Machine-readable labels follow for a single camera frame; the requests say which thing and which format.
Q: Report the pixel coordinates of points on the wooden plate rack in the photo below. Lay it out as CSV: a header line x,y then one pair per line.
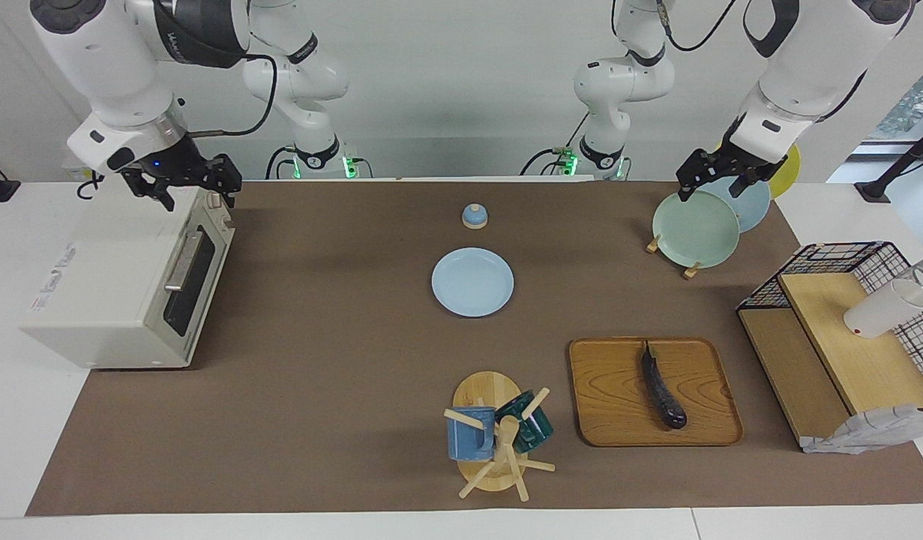
x,y
652,245

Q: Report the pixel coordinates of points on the dark green mug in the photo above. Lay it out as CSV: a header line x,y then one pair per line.
x,y
534,431

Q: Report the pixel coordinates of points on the white cup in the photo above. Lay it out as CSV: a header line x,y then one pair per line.
x,y
877,315

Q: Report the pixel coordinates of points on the light blue racked plate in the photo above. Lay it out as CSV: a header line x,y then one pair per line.
x,y
755,211

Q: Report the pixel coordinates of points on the pale green plate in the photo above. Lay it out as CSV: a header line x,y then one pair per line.
x,y
693,232

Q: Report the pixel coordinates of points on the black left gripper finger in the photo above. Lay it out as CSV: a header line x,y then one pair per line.
x,y
740,186
684,190

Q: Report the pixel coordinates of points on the brown table mat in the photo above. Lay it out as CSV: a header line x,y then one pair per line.
x,y
341,375

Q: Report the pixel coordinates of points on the yellow plate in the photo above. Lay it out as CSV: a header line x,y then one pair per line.
x,y
788,176

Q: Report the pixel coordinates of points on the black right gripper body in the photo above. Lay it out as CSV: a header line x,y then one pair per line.
x,y
180,169

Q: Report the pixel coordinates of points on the dark purple eggplant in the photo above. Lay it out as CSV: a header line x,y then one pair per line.
x,y
660,390

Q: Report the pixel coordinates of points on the wooden serving tray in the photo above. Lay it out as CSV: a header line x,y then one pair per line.
x,y
618,397

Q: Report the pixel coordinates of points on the white toaster oven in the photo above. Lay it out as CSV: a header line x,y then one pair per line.
x,y
94,285

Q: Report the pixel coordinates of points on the wooden step shelf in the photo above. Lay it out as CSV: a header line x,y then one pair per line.
x,y
858,367

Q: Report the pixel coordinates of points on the grey white patterned cloth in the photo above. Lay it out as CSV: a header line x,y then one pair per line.
x,y
866,435

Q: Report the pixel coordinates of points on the wooden mug tree stand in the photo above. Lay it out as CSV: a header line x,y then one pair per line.
x,y
485,390

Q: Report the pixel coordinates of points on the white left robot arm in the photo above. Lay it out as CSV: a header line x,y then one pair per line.
x,y
806,60

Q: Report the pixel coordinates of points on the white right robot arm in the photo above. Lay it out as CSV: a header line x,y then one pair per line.
x,y
109,52

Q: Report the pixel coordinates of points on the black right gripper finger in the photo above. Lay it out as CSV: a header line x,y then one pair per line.
x,y
166,199
232,193

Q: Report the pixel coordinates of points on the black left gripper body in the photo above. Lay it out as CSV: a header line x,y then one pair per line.
x,y
727,163

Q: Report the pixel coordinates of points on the blue mug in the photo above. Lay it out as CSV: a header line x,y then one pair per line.
x,y
468,439

